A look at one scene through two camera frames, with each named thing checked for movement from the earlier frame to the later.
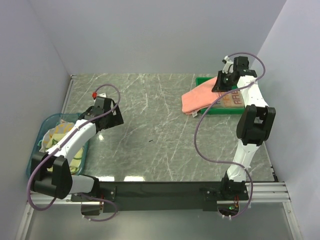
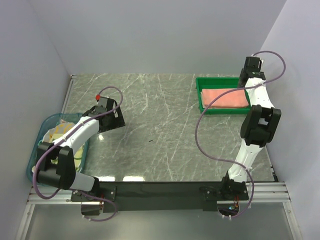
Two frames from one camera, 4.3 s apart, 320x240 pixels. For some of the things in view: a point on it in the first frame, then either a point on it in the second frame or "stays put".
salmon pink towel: [200, 97] → [233, 98]
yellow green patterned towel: [52, 135] stays put
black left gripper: [116, 119] stays put
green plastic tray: [200, 81] stays put
